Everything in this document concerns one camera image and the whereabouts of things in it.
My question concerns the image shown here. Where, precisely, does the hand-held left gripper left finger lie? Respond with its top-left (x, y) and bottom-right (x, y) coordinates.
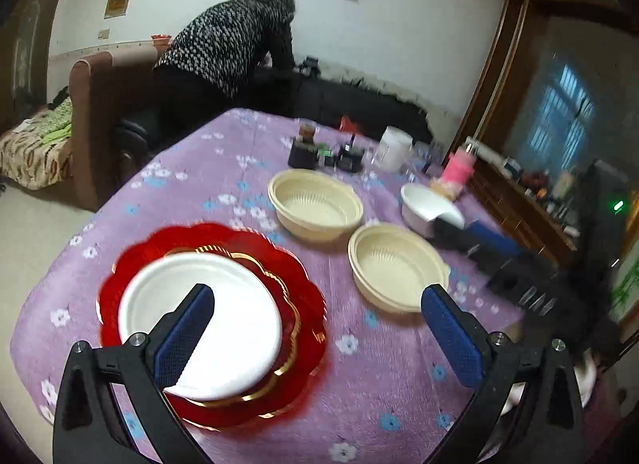
top-left (52, 283), bottom-right (216, 464)

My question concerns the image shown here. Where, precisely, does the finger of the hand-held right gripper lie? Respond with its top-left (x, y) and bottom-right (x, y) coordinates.
top-left (466, 221), bottom-right (525, 265)
top-left (432, 217), bottom-right (500, 285)

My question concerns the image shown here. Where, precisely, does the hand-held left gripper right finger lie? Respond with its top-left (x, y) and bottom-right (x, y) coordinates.
top-left (421, 283), bottom-right (586, 464)

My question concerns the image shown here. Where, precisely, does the small white paper bowl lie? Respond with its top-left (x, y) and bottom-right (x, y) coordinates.
top-left (401, 183), bottom-right (466, 238)

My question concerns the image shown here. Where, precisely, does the cream plastic bowl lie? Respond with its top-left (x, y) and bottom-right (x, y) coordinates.
top-left (268, 169), bottom-right (364, 244)
top-left (348, 223), bottom-right (451, 315)

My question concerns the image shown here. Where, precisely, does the large red scalloped plate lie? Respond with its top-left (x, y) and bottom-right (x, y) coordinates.
top-left (96, 222), bottom-right (329, 430)

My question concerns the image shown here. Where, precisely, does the wooden cabinet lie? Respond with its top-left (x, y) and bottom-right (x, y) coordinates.
top-left (444, 0), bottom-right (639, 270)

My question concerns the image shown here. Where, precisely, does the green printed box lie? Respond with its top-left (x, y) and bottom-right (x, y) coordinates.
top-left (606, 239), bottom-right (639, 330)

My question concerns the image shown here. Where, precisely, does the pink thermos with knitted sleeve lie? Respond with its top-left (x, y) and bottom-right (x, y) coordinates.
top-left (442, 142), bottom-right (477, 200)

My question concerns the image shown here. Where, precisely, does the white round object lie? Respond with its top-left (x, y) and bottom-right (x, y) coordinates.
top-left (502, 351), bottom-right (598, 417)

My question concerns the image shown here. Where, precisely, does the black ink bottle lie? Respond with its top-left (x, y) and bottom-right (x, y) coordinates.
top-left (335, 135), bottom-right (364, 173)

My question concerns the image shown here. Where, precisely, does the purple floral tablecloth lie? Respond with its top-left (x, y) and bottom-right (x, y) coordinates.
top-left (10, 107), bottom-right (530, 464)

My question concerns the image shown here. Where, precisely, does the dark bottle with gold cap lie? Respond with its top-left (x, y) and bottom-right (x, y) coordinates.
top-left (288, 122), bottom-right (320, 170)

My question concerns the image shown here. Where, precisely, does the black sofa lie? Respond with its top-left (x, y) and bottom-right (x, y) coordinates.
top-left (117, 67), bottom-right (435, 155)

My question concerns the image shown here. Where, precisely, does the brown sofa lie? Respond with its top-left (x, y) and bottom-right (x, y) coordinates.
top-left (69, 47), bottom-right (173, 212)

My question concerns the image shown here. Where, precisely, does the printed blanket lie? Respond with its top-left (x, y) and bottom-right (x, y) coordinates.
top-left (0, 97), bottom-right (75, 190)

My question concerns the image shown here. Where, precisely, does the green cloth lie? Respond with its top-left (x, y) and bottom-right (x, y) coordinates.
top-left (42, 97), bottom-right (73, 143)

